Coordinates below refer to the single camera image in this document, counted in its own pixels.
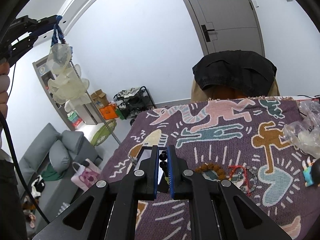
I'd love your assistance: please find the blue braided bracelet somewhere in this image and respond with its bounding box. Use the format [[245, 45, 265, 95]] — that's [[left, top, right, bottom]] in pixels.
[[50, 15, 67, 48]]

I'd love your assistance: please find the brown rudraksha bead bracelet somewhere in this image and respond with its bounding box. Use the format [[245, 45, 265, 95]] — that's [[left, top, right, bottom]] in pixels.
[[194, 162, 228, 181]]

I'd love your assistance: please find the red cord bracelet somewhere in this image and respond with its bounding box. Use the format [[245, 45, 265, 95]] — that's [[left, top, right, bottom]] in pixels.
[[227, 164, 258, 197]]

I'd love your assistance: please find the cream organza scrunchie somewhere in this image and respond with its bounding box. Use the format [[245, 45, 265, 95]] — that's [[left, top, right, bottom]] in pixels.
[[46, 43, 91, 113]]

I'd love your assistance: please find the black bead bracelet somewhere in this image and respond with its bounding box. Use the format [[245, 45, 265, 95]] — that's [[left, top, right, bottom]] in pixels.
[[158, 150, 169, 171]]

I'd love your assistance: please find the black square jewelry box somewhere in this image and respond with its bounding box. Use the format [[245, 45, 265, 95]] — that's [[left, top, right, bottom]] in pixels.
[[128, 145, 169, 194]]

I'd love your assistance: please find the person's left hand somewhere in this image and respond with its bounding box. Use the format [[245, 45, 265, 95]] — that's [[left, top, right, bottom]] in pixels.
[[0, 62, 10, 118]]

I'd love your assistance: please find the pink tote bag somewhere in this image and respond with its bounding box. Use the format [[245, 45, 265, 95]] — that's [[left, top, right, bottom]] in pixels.
[[71, 158, 101, 192]]

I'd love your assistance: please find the purple patterned woven blanket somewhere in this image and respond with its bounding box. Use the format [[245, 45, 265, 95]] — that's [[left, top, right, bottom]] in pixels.
[[100, 99, 319, 239]]

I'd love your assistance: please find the grey sofa cushion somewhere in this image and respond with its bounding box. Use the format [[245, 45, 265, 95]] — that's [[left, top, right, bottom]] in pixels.
[[49, 140, 71, 174]]

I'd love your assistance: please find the grey sofa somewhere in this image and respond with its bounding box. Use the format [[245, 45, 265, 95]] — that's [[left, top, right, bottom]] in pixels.
[[19, 123, 103, 222]]

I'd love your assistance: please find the green oval floor mat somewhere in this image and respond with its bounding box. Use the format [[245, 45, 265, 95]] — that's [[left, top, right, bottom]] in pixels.
[[89, 119, 117, 147]]

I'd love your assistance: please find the orange box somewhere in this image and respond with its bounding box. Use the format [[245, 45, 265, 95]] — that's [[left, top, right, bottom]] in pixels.
[[99, 104, 118, 120]]

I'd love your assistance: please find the cardboard box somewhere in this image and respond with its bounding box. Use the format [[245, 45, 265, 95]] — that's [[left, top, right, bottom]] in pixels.
[[91, 89, 110, 109]]

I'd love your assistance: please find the black-haired cartoon figurine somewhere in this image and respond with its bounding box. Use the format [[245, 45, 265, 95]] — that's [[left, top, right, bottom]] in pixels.
[[302, 157, 320, 187]]

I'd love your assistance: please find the black shoe rack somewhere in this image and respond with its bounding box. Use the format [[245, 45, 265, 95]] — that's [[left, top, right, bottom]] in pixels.
[[113, 86, 156, 120]]

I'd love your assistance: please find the clear plastic bag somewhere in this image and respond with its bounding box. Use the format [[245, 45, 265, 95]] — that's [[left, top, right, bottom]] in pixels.
[[283, 101, 319, 159]]

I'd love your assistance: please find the tan chair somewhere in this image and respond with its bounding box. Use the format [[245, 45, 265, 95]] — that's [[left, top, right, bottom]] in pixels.
[[191, 77, 280, 102]]

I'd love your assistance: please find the grey door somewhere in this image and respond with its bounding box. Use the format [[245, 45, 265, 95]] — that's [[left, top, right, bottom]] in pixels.
[[183, 0, 265, 56]]

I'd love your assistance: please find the grey bathroom door frame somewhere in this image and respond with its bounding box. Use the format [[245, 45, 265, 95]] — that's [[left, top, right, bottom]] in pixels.
[[33, 56, 101, 131]]

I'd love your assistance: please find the black door handle lock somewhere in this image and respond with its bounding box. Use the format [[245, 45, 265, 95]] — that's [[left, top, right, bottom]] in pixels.
[[201, 24, 215, 42]]

